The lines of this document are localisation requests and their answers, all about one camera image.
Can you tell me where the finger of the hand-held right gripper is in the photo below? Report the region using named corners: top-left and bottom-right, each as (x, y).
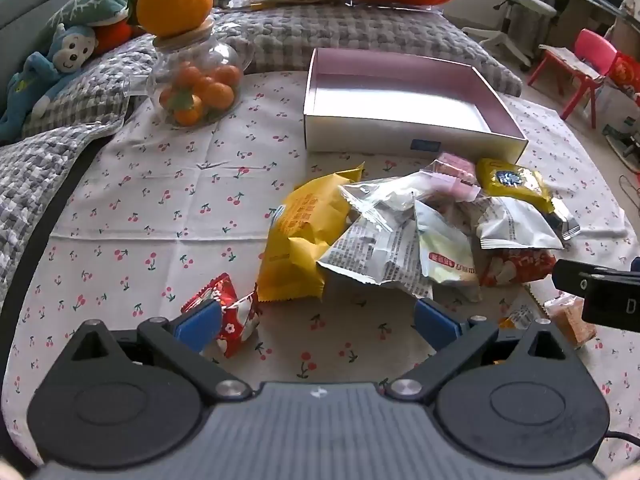
top-left (552, 258), bottom-right (640, 294)

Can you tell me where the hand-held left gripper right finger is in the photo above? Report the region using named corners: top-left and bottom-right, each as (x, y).
top-left (386, 298), bottom-right (577, 404)

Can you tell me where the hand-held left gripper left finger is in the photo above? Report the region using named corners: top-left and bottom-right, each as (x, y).
top-left (66, 299), bottom-right (252, 404)

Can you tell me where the red floral snack packet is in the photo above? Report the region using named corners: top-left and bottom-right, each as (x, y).
top-left (181, 273), bottom-right (261, 358)

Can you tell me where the red white snack packet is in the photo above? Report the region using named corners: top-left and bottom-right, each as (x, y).
top-left (480, 250), bottom-right (558, 288)

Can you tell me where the clear orange cracker packet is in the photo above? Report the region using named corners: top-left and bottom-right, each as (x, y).
top-left (497, 305), bottom-right (538, 331)

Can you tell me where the plain silver snack packet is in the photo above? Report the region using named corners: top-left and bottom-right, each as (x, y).
top-left (475, 197), bottom-right (566, 251)

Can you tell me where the white green snack packet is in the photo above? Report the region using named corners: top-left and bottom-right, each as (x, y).
top-left (414, 200), bottom-right (483, 288)

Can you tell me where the newsprint pattern snack packet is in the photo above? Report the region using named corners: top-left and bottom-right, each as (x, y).
top-left (450, 199), bottom-right (498, 235)
top-left (317, 210), bottom-right (436, 301)

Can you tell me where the yellow snack packet blue logo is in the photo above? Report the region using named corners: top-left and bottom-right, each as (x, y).
top-left (475, 158), bottom-right (581, 240)

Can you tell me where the large yellow snack packet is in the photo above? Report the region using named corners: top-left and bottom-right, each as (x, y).
top-left (257, 162), bottom-right (366, 303)

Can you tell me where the clear silver snack packet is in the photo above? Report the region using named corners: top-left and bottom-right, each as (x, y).
top-left (339, 170), bottom-right (481, 231)

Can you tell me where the pink snack packet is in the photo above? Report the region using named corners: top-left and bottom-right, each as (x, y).
top-left (432, 152), bottom-right (481, 201)

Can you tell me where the pink cardboard box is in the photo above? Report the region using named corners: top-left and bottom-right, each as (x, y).
top-left (302, 47), bottom-right (530, 166)

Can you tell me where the cherry print tablecloth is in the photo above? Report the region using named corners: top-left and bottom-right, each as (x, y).
top-left (0, 71), bottom-right (640, 480)

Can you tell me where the black device on floor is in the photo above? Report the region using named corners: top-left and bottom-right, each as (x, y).
top-left (602, 125), bottom-right (640, 161)

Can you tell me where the white cardboard box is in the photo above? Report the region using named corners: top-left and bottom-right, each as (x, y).
top-left (595, 82), bottom-right (640, 131)

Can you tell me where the red gift bag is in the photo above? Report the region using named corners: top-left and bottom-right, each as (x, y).
top-left (607, 52), bottom-right (640, 98)

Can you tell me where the folded newspaper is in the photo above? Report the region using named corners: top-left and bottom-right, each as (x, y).
top-left (537, 44), bottom-right (606, 81)

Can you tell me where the pink plastic child chair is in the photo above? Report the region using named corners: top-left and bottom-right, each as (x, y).
top-left (527, 29), bottom-right (618, 128)

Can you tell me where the pile of small mandarins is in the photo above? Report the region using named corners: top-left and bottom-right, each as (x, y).
top-left (159, 61), bottom-right (242, 127)

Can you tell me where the grey office chair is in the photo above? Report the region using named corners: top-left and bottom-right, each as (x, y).
top-left (462, 0), bottom-right (558, 72)

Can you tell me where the small orange plush cushion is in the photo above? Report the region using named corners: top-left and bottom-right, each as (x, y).
top-left (92, 20), bottom-right (146, 56)

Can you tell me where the blue monkey plush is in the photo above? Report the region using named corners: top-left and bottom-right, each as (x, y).
top-left (0, 22), bottom-right (98, 143)

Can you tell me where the glass jar with orange lid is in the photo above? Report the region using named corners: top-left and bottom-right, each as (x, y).
top-left (131, 0), bottom-right (256, 128)

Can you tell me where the black cable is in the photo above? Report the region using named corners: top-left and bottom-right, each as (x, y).
top-left (617, 174), bottom-right (640, 202)

